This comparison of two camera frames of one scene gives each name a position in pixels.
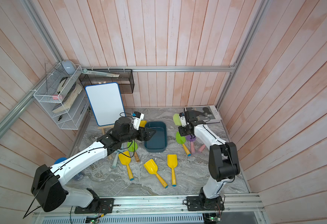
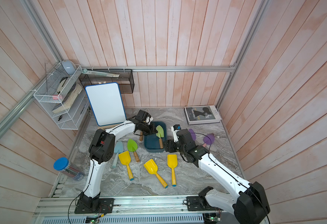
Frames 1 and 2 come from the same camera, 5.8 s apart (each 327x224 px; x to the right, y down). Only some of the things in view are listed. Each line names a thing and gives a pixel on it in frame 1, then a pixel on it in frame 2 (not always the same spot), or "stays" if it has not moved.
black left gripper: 146,137 → 152,130
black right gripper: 181,133 → 170,143
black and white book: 206,114 stays
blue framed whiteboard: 106,102 stays
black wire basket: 125,79 stays
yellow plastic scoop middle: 152,167 stays
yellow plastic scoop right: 172,163 stays
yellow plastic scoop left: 125,159 stays
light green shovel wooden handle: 177,119 → 160,134
